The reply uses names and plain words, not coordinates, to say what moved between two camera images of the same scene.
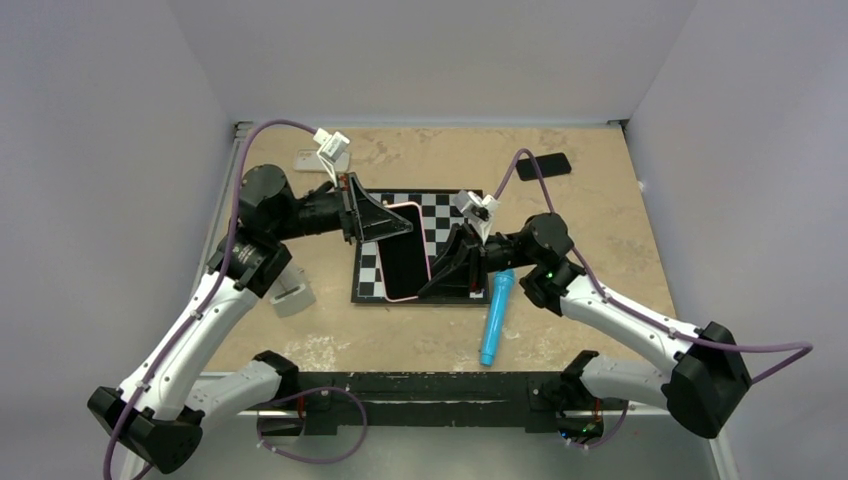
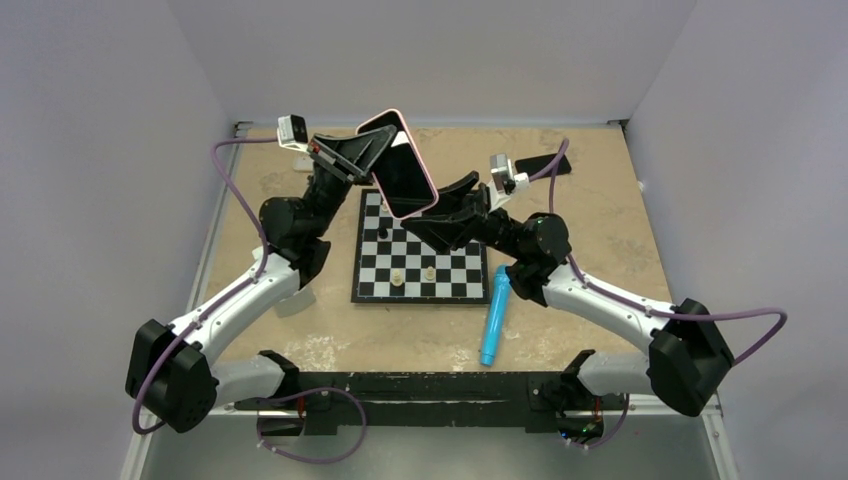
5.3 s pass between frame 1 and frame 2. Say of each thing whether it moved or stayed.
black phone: stayed
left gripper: moved
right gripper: moved
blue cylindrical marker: stayed
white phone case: stayed
